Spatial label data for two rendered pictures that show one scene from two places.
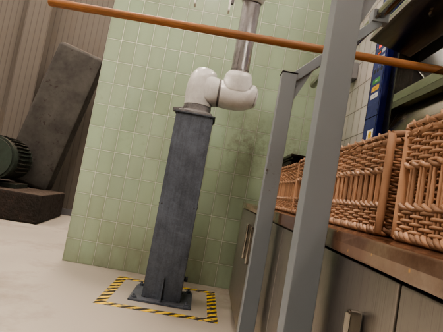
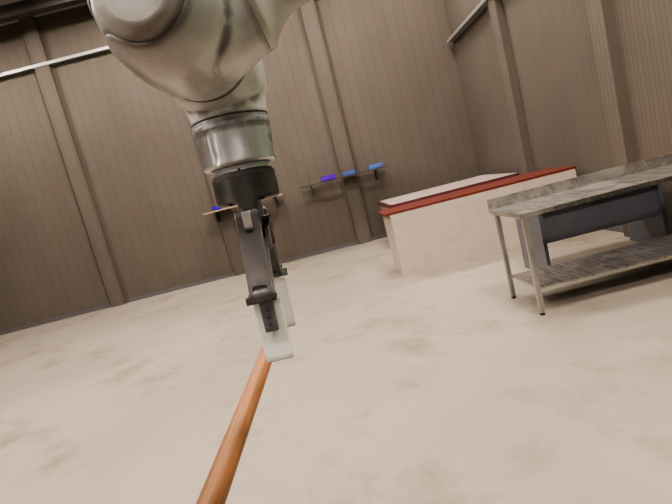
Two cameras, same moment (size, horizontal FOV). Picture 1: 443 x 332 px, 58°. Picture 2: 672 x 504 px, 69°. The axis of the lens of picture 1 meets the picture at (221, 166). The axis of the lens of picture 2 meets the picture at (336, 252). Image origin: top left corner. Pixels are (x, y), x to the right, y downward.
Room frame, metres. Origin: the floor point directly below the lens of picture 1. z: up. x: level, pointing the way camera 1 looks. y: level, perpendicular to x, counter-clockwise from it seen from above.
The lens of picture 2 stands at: (1.67, -0.44, 1.49)
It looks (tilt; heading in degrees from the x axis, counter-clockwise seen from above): 8 degrees down; 92
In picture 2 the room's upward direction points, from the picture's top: 14 degrees counter-clockwise
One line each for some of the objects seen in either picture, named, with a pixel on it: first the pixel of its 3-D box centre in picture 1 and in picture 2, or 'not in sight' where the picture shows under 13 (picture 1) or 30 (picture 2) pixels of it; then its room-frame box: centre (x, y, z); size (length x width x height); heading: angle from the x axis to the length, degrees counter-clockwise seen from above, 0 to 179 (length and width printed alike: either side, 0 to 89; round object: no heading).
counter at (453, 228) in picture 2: not in sight; (477, 220); (3.51, 6.59, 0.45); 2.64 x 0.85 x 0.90; 2
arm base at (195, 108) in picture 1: (192, 110); not in sight; (2.22, 0.21, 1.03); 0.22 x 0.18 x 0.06; 92
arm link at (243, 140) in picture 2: not in sight; (236, 147); (1.56, 0.15, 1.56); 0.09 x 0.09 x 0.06
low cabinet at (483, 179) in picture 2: not in sight; (446, 210); (3.61, 9.03, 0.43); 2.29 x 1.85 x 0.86; 2
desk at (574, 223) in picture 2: not in sight; (588, 224); (4.22, 4.87, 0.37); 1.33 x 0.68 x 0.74; 2
